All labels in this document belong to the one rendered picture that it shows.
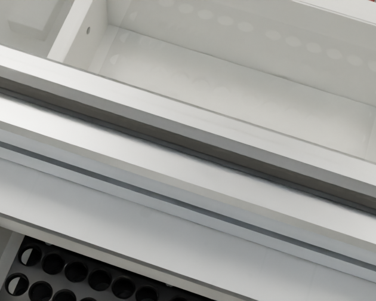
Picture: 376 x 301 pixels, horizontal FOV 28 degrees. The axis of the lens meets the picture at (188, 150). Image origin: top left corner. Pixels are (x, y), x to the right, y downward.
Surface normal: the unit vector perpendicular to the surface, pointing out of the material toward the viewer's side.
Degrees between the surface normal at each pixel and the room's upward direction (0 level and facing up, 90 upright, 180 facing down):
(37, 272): 0
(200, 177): 0
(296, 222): 45
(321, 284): 0
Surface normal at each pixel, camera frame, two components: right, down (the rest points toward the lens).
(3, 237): 0.95, 0.31
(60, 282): 0.05, -0.42
